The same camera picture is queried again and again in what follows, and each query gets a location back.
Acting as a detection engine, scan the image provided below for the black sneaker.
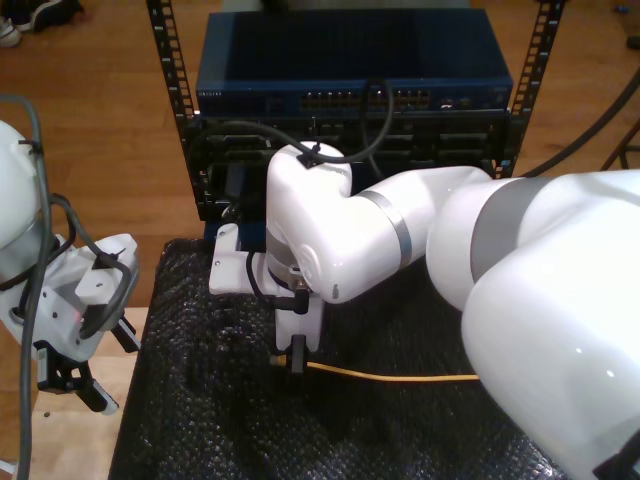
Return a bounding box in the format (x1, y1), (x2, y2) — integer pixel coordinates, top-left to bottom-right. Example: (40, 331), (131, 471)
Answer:
(9, 0), (84, 32)

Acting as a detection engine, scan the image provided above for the thick black cable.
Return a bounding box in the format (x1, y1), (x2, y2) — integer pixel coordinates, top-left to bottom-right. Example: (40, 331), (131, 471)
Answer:
(189, 69), (640, 221)

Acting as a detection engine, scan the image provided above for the blue network switch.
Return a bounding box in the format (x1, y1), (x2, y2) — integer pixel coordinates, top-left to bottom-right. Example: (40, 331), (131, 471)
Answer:
(194, 10), (515, 119)

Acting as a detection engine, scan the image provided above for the dark-legged stool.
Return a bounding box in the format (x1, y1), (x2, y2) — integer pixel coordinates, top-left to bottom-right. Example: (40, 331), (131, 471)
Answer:
(599, 124), (640, 174)

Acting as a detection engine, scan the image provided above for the yellow network cable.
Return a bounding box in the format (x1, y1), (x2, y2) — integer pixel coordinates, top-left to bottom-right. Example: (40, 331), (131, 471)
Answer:
(268, 353), (480, 384)

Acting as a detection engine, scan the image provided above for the looped black cable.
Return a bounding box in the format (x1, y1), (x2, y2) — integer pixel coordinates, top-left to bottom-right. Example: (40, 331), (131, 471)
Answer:
(0, 193), (140, 341)

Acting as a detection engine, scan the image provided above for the white sneaker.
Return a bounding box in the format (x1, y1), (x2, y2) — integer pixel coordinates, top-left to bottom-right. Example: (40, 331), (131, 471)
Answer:
(0, 17), (22, 49)

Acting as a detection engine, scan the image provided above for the black elbow-plug cable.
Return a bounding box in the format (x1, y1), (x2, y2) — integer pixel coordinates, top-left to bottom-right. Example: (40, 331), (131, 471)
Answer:
(247, 252), (312, 316)

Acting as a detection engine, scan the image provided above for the blue flat base box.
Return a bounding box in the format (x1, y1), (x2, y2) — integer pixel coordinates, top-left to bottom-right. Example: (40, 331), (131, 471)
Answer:
(202, 219), (271, 252)

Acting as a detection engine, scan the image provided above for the black rack server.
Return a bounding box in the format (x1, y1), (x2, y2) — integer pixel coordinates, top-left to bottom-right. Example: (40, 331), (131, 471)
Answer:
(184, 114), (519, 176)

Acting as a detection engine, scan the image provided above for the black bubble mat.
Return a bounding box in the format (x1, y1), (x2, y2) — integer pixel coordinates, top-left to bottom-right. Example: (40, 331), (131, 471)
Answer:
(107, 237), (596, 480)

